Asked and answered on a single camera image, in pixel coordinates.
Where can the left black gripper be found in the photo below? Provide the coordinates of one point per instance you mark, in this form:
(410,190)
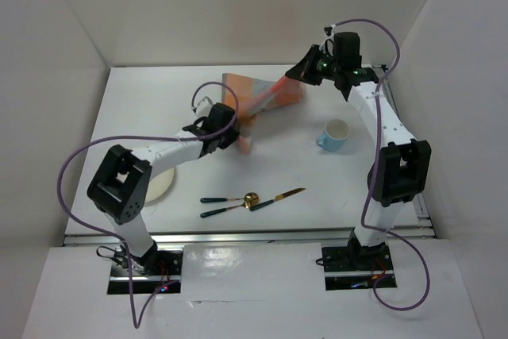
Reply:
(231,136)

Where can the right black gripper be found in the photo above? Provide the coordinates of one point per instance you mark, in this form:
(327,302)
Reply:
(302,70)

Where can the checkered orange blue cloth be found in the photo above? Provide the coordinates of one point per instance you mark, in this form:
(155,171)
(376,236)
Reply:
(255,96)

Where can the gold spoon green handle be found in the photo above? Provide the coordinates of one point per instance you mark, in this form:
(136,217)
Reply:
(245,205)

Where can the gold fork green handle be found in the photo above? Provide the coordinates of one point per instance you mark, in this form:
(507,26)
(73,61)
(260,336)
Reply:
(249,197)

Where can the light blue mug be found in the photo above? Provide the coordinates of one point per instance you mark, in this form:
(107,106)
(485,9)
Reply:
(334,135)

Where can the cream ceramic plate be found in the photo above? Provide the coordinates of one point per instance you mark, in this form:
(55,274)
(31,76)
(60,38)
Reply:
(159,185)

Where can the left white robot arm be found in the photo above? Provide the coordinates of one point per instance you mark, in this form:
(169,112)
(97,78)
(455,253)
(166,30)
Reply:
(120,185)

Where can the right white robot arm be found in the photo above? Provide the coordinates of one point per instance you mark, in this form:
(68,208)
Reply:
(401,162)

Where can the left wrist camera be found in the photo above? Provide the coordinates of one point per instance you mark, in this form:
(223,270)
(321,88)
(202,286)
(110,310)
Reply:
(203,107)

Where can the gold knife green handle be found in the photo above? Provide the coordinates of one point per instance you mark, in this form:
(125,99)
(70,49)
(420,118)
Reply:
(276,199)

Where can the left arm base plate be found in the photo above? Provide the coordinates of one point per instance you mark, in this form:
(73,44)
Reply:
(164,275)

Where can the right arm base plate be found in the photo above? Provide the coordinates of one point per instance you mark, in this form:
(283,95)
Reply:
(340,273)

